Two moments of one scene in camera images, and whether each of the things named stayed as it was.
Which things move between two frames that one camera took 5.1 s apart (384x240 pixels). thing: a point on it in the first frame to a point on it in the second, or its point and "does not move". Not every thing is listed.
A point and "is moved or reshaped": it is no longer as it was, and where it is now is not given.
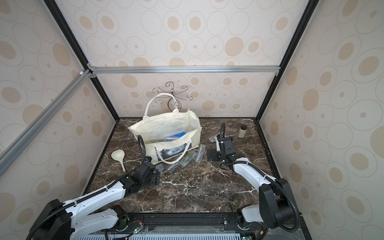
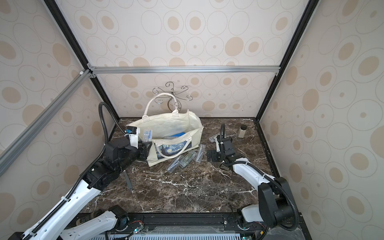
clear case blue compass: [200, 152] does not move
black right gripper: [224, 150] does not move
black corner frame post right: [309, 11] does not move
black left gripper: [156, 178] to [144, 147]
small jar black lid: [242, 131] does not move
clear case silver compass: [172, 167] is moved or reshaped
